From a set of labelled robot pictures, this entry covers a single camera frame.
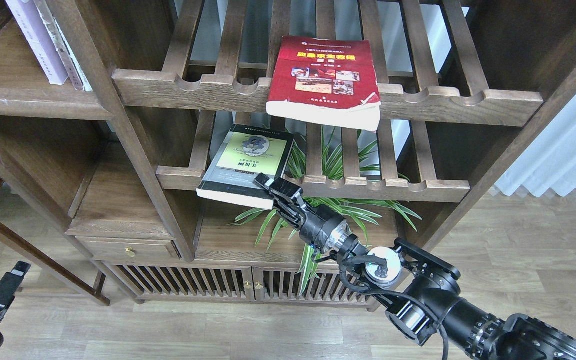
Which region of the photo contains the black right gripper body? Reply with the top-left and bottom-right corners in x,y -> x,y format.
267,178 -> 353,255

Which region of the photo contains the worn standing book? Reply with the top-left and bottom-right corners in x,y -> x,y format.
34,0 -> 93,92

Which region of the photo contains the green spider plant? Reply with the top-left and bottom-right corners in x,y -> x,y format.
233,136 -> 421,296

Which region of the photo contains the white curtain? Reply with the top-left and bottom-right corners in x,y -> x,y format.
490,95 -> 576,198

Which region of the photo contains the brass drawer knob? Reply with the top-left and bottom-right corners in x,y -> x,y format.
125,246 -> 137,258

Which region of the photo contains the white plant pot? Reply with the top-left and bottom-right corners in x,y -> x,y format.
292,212 -> 335,238

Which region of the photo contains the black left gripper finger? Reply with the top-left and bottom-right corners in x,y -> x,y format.
0,260 -> 31,323

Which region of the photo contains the black and green book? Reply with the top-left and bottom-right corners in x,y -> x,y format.
196,124 -> 294,210

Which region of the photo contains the dark wooden bookshelf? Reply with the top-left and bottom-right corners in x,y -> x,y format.
0,0 -> 576,310

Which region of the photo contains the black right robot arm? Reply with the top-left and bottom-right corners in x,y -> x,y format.
254,173 -> 576,360

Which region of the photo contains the white lavender book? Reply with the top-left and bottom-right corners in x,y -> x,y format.
6,0 -> 69,85

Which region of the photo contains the red thick book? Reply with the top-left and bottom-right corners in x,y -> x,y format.
266,35 -> 381,132

